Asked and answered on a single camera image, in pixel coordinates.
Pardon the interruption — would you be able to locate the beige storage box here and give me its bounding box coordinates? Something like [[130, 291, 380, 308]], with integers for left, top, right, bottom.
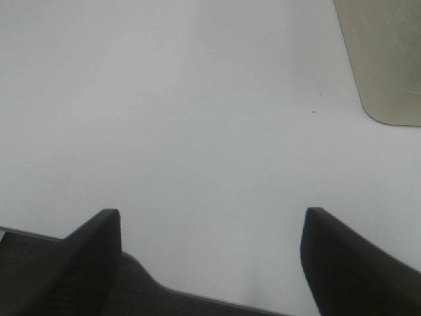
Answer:
[[334, 0, 420, 126]]

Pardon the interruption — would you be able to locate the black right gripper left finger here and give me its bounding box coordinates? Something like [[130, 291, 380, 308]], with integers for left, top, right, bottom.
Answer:
[[1, 209, 122, 315]]

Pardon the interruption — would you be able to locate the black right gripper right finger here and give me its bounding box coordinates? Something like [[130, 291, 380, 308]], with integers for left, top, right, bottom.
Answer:
[[300, 207, 420, 315]]

